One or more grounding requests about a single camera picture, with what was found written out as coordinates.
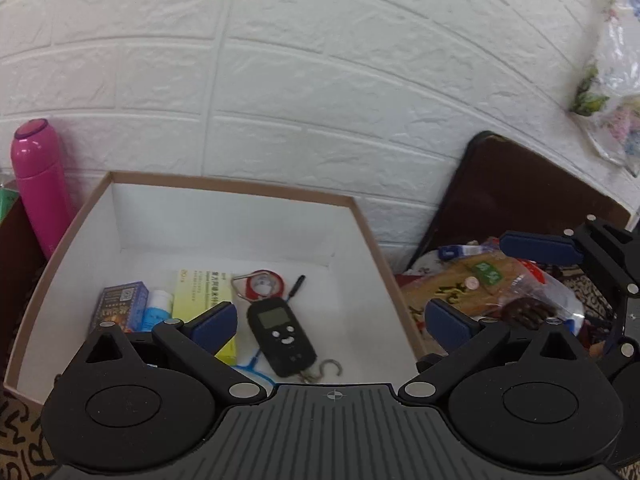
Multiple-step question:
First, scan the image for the blue white toothpaste tube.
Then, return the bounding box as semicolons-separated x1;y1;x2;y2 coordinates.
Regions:
140;289;174;332

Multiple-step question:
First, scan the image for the blue red card box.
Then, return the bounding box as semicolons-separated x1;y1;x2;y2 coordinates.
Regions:
89;282;149;333

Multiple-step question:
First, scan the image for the black digital scale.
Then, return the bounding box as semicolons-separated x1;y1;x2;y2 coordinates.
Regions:
231;274;344;384

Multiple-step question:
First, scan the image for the red tape roll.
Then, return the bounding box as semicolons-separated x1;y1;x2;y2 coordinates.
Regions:
234;270;285;302

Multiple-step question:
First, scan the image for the clear plastic container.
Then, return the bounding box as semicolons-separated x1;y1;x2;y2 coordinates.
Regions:
511;259;585;336

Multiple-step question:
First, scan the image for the chopsticks packet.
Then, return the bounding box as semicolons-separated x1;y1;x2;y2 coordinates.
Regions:
400;252;528;318

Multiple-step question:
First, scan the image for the brown hair claw clip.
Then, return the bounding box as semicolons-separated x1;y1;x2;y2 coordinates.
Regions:
500;297;556;330

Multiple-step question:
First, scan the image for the dark brown wooden board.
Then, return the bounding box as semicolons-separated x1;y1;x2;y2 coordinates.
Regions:
409;131;631;264

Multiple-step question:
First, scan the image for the brown cardboard box white inside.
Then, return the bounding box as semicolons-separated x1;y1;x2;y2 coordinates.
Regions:
4;172;423;405

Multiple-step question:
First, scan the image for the floral plastic bag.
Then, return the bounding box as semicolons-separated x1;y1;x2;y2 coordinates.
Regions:
570;0;639;177

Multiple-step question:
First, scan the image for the dark red shoe box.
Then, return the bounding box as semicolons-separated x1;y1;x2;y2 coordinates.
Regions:
0;198;47;377

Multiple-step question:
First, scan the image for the letter patterned tablecloth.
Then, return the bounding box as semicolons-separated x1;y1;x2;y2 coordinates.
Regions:
0;390;56;480

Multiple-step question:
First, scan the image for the pink thermos bottle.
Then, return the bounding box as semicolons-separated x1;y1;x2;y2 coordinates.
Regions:
11;118;75;259

